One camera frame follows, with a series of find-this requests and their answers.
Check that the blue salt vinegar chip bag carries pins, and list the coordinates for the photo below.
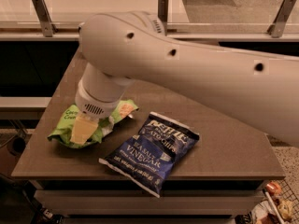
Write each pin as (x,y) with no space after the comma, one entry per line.
(147,158)

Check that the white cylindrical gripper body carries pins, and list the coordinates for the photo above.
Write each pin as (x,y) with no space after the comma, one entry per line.
(93,104)

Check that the green rice chip bag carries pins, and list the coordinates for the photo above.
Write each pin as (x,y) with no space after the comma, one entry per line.
(64,128)

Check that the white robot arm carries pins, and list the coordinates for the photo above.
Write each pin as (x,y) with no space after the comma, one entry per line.
(260,89)

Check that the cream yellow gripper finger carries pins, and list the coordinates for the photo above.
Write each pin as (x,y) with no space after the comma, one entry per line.
(83,128)

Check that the metal railing bracket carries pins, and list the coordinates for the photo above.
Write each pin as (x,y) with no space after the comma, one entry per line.
(47,28)
(163,12)
(276,29)

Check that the wire basket with snacks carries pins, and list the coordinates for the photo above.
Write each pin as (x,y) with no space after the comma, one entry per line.
(279,206)

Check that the left metal railing bracket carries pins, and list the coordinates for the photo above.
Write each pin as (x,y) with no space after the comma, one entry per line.
(47,28)

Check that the middle metal railing bracket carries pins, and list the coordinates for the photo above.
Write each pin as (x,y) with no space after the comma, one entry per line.
(163,12)

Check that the right metal railing bracket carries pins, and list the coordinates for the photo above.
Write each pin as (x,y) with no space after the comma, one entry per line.
(276,29)

